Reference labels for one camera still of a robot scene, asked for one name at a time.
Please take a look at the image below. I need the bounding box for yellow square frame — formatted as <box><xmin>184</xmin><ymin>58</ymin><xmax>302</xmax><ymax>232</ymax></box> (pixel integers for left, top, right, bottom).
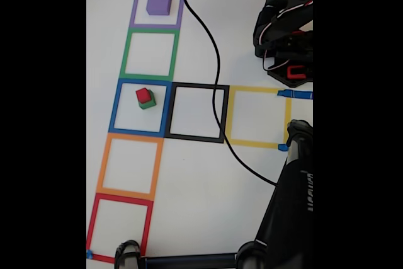
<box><xmin>224</xmin><ymin>85</ymin><xmax>292</xmax><ymax>149</ymax></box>

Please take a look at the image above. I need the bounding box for large purple cube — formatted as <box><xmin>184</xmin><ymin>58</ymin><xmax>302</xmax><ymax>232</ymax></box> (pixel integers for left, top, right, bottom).
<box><xmin>146</xmin><ymin>0</ymin><xmax>173</xmax><ymax>16</ymax></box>

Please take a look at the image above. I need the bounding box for black camera cable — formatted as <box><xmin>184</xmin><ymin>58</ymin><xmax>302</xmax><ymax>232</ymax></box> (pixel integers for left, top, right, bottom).
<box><xmin>179</xmin><ymin>0</ymin><xmax>280</xmax><ymax>186</ymax></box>

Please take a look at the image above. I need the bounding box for black square frame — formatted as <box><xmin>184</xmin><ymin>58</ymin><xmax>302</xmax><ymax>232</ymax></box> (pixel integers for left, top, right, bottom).
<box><xmin>163</xmin><ymin>82</ymin><xmax>230</xmax><ymax>144</ymax></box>

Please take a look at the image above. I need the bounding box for orange square frame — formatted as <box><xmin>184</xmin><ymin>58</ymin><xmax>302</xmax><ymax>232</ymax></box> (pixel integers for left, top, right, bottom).
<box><xmin>96</xmin><ymin>132</ymin><xmax>164</xmax><ymax>201</ymax></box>

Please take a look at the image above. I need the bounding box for blue square frame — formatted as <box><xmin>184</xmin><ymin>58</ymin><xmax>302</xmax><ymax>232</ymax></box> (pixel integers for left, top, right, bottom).
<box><xmin>108</xmin><ymin>78</ymin><xmax>173</xmax><ymax>137</ymax></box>

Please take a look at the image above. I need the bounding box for purple square frame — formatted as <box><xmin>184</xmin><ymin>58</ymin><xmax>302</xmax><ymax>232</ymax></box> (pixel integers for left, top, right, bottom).
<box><xmin>128</xmin><ymin>0</ymin><xmax>186</xmax><ymax>30</ymax></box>

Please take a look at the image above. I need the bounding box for red base clamp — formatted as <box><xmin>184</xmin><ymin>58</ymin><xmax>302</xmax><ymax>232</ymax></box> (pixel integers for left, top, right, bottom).
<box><xmin>286</xmin><ymin>65</ymin><xmax>307</xmax><ymax>80</ymax></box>

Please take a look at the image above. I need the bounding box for black camera tripod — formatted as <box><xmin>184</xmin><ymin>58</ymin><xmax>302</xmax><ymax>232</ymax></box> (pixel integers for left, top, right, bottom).
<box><xmin>113</xmin><ymin>120</ymin><xmax>314</xmax><ymax>269</ymax></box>

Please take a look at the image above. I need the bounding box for green cube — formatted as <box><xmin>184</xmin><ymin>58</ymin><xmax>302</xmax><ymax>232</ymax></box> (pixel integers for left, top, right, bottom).
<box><xmin>137</xmin><ymin>89</ymin><xmax>157</xmax><ymax>111</ymax></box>

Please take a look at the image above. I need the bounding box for green square frame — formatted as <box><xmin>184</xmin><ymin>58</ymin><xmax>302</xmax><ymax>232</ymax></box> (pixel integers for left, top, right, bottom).
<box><xmin>119</xmin><ymin>28</ymin><xmax>179</xmax><ymax>81</ymax></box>

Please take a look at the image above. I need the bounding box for small red cube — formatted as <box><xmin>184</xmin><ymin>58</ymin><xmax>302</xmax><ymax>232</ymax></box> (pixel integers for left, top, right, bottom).
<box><xmin>135</xmin><ymin>88</ymin><xmax>150</xmax><ymax>103</ymax></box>

